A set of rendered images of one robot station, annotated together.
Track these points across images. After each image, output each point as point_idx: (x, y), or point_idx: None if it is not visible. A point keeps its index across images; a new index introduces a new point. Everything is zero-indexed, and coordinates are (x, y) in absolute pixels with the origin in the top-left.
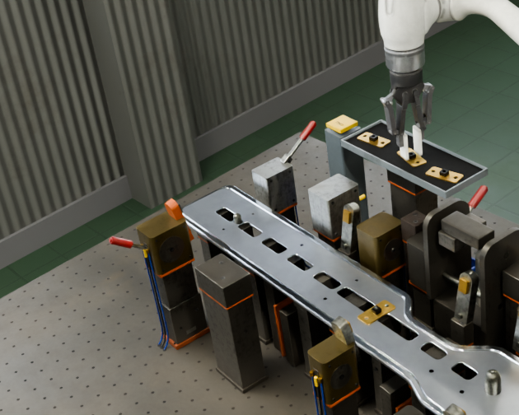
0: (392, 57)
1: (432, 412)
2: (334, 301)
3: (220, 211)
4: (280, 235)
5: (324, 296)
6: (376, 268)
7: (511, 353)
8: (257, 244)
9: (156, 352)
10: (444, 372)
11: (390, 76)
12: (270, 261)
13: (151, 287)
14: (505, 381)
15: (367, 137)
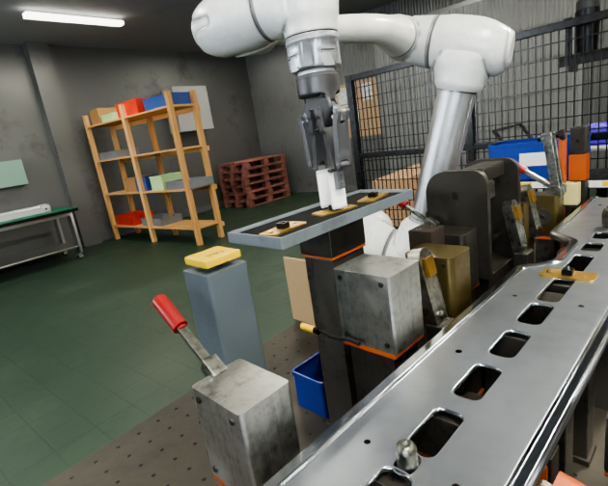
0: (335, 40)
1: None
2: (579, 299)
3: None
4: (438, 380)
5: (576, 307)
6: (471, 296)
7: (555, 227)
8: (487, 404)
9: None
10: None
11: (327, 79)
12: (535, 373)
13: None
14: (593, 225)
15: (274, 230)
